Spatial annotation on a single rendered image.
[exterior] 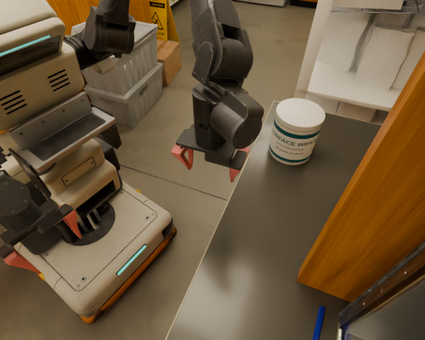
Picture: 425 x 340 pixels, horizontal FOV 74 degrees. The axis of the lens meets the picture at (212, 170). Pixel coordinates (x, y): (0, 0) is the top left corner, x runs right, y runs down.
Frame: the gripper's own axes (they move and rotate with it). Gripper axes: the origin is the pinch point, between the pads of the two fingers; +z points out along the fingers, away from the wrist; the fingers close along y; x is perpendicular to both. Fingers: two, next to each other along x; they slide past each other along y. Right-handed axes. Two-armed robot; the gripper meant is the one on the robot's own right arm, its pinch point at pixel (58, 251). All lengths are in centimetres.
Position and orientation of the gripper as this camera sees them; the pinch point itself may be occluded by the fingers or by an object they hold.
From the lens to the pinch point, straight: 69.1
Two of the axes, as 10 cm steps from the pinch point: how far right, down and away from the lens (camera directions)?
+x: -7.2, -0.9, 6.9
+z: 3.6, 8.0, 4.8
